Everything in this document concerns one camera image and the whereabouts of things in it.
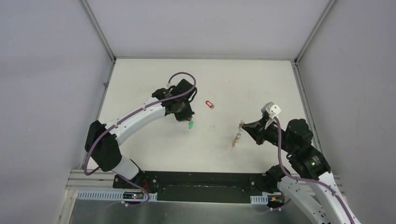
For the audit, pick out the green key tag with key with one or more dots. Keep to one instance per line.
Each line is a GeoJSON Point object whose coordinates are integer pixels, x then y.
{"type": "Point", "coordinates": [191, 125]}

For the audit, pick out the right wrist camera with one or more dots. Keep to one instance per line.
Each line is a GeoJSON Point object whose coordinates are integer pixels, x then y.
{"type": "Point", "coordinates": [271, 110]}

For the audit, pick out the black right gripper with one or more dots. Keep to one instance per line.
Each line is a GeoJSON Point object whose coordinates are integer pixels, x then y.
{"type": "Point", "coordinates": [257, 129]}

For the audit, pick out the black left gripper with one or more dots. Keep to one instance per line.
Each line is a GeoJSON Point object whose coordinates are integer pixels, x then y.
{"type": "Point", "coordinates": [186, 115]}

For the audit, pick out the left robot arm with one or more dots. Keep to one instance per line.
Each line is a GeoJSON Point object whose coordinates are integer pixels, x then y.
{"type": "Point", "coordinates": [104, 140]}

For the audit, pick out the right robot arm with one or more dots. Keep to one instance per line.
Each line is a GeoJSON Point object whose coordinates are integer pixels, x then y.
{"type": "Point", "coordinates": [302, 174]}

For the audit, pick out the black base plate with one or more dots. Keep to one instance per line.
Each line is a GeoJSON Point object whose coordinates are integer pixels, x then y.
{"type": "Point", "coordinates": [203, 187]}

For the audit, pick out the red key tag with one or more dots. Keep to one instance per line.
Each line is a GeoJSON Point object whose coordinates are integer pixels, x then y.
{"type": "Point", "coordinates": [209, 104]}

